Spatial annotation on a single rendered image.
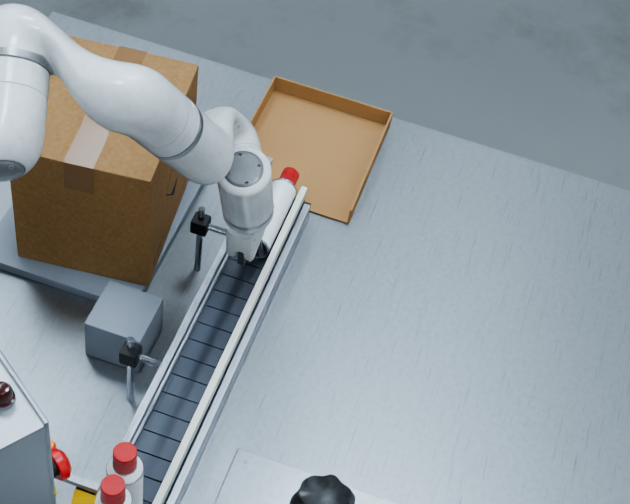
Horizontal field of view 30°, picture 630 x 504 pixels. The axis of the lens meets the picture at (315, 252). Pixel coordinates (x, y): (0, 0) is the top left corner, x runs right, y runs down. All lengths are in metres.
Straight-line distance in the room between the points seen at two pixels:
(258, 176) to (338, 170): 0.60
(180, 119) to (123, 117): 0.09
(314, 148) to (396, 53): 1.62
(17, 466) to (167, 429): 0.69
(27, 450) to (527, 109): 2.89
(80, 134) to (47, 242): 0.23
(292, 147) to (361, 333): 0.47
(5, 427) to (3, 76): 0.50
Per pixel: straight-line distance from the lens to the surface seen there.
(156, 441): 1.89
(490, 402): 2.08
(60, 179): 1.96
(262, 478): 1.87
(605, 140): 3.89
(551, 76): 4.06
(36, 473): 1.27
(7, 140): 1.50
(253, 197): 1.78
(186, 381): 1.95
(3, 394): 1.21
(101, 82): 1.50
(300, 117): 2.45
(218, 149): 1.66
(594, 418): 2.12
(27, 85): 1.52
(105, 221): 2.00
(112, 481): 1.62
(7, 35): 1.55
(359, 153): 2.40
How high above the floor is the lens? 2.50
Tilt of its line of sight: 49 degrees down
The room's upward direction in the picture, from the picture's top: 11 degrees clockwise
